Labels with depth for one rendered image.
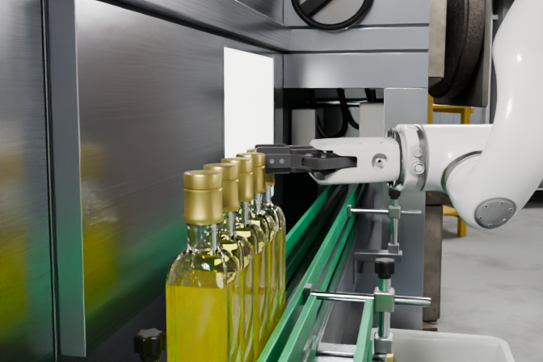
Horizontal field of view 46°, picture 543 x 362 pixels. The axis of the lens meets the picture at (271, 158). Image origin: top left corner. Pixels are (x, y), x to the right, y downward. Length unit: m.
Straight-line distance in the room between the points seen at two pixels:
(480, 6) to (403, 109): 2.31
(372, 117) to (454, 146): 1.01
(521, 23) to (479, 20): 3.18
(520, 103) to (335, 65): 1.01
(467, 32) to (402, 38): 2.24
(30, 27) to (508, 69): 0.49
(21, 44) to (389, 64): 1.22
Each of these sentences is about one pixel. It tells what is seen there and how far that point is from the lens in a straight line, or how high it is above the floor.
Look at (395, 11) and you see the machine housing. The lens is 1.71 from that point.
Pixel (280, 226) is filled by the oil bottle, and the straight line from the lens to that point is 0.79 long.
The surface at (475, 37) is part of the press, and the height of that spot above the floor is 1.70.
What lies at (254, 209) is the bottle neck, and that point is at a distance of 0.74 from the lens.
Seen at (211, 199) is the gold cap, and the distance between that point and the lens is 0.56.
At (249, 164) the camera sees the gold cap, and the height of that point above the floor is 1.33.
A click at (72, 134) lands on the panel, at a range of 0.62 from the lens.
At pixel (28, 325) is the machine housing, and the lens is 0.63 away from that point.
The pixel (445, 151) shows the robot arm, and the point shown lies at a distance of 0.80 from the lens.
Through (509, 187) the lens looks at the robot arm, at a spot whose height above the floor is 1.30.
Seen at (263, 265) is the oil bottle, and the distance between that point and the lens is 0.70.
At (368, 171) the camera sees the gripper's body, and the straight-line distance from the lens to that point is 0.77.
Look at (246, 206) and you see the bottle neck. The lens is 0.68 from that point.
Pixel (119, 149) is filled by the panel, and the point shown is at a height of 1.34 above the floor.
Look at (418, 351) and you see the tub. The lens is 1.12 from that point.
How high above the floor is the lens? 1.40
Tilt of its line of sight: 6 degrees down
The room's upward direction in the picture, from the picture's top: straight up
